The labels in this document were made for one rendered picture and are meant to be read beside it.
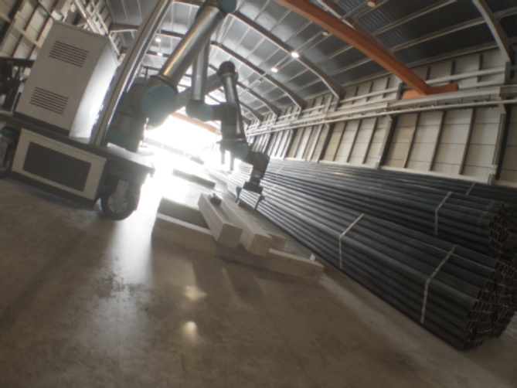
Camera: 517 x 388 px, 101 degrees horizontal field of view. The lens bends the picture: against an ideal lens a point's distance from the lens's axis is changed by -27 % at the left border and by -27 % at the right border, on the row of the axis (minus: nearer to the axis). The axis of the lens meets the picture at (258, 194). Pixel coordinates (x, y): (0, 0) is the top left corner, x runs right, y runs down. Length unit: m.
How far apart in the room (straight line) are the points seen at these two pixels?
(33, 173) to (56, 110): 0.32
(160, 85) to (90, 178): 0.53
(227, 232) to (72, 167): 0.79
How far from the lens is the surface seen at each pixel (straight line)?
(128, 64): 1.62
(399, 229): 2.02
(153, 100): 1.25
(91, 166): 1.41
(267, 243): 1.43
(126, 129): 1.41
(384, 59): 11.56
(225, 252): 1.54
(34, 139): 1.49
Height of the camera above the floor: 0.43
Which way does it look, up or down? 2 degrees down
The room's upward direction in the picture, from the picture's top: 21 degrees clockwise
